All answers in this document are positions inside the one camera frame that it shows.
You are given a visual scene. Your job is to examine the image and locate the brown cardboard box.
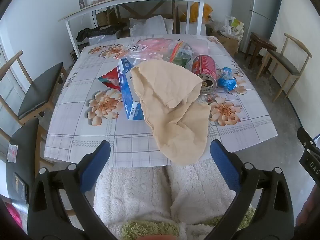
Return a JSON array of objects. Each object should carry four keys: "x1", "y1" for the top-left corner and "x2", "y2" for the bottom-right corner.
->
[
  {"x1": 212, "y1": 31, "x2": 240, "y2": 57},
  {"x1": 96, "y1": 11, "x2": 118, "y2": 27}
]

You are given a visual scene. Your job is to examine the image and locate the yellow bag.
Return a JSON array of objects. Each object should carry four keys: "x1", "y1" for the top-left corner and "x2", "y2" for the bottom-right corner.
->
[{"x1": 180, "y1": 2, "x2": 214, "y2": 23}]

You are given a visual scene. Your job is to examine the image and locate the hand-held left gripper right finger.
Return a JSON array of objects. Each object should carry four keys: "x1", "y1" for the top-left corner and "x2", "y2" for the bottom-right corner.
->
[{"x1": 210, "y1": 139, "x2": 295, "y2": 240}]

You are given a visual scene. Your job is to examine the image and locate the clear plastic bag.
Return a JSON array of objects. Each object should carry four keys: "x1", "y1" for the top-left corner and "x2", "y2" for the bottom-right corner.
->
[{"x1": 117, "y1": 38, "x2": 209, "y2": 64}]

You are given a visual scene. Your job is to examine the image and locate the black chair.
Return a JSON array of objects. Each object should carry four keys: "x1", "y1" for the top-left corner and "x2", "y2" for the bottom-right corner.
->
[{"x1": 6, "y1": 117, "x2": 48, "y2": 205}]

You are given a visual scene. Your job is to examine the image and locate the white sack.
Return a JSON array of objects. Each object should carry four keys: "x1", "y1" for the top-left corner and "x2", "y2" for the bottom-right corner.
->
[{"x1": 129, "y1": 15, "x2": 174, "y2": 37}]

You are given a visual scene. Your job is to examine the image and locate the green label plastic bottle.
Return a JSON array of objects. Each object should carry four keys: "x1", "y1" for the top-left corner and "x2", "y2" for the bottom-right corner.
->
[{"x1": 169, "y1": 42, "x2": 193, "y2": 68}]

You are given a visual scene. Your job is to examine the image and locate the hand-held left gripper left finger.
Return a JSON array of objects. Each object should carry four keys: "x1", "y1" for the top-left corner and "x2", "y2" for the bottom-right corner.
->
[{"x1": 27, "y1": 140, "x2": 118, "y2": 240}]

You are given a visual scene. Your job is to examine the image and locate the red drink can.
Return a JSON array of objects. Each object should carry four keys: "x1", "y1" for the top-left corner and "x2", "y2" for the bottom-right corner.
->
[{"x1": 191, "y1": 54, "x2": 217, "y2": 95}]

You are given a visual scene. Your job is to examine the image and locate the person's right hand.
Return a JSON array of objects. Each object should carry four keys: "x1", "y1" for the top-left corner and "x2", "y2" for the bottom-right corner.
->
[{"x1": 296, "y1": 184, "x2": 320, "y2": 228}]

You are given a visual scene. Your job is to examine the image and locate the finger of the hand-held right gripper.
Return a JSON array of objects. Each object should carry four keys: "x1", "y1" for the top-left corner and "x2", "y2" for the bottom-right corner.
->
[{"x1": 297, "y1": 127, "x2": 320, "y2": 155}]

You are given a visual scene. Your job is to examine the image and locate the white side table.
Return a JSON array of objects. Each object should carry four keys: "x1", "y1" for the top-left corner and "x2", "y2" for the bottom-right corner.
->
[{"x1": 58, "y1": 0, "x2": 212, "y2": 58}]

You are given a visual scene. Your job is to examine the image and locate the wooden chair with dark seat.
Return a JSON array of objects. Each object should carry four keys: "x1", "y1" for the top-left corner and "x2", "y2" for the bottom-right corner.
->
[
  {"x1": 0, "y1": 50, "x2": 68, "y2": 125},
  {"x1": 256, "y1": 33, "x2": 313, "y2": 102}
]

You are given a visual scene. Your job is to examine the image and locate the black bag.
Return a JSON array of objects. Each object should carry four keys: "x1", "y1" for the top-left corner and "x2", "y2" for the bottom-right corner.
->
[{"x1": 76, "y1": 24, "x2": 128, "y2": 42}]

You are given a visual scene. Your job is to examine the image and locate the long white blue toothpaste box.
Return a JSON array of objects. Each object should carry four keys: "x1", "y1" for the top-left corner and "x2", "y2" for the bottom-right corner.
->
[{"x1": 117, "y1": 58, "x2": 145, "y2": 121}]

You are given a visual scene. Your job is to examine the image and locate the blue crumpled wrapper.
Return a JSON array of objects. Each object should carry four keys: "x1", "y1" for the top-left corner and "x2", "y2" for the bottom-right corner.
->
[{"x1": 217, "y1": 67, "x2": 237, "y2": 91}]

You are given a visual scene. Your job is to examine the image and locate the clear storage box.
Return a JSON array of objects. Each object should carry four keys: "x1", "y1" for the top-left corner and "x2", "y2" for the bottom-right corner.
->
[{"x1": 88, "y1": 34, "x2": 118, "y2": 47}]

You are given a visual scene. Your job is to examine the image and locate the dark wooden stool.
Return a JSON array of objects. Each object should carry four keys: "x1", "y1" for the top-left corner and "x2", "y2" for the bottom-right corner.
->
[{"x1": 244, "y1": 32, "x2": 277, "y2": 69}]

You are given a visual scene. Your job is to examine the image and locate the grey fridge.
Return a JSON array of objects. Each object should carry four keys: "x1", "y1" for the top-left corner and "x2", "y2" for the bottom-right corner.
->
[{"x1": 231, "y1": 0, "x2": 282, "y2": 53}]

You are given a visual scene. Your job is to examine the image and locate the red foil packet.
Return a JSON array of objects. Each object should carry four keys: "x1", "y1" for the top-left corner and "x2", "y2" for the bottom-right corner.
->
[{"x1": 98, "y1": 66, "x2": 122, "y2": 92}]

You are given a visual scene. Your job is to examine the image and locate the beige cloth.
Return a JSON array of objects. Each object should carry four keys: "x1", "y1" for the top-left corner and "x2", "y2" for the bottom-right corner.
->
[{"x1": 130, "y1": 60, "x2": 212, "y2": 166}]

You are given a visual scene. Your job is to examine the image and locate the white plastic bags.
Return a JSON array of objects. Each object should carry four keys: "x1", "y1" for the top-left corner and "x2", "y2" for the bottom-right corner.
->
[{"x1": 224, "y1": 16, "x2": 245, "y2": 40}]

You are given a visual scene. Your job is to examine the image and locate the small clear packet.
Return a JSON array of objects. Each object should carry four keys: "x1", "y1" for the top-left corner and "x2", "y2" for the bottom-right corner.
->
[{"x1": 7, "y1": 144, "x2": 18, "y2": 163}]

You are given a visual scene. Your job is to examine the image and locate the white cabinet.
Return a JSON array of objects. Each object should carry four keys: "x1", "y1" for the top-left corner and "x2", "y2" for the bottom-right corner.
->
[{"x1": 180, "y1": 21, "x2": 207, "y2": 36}]

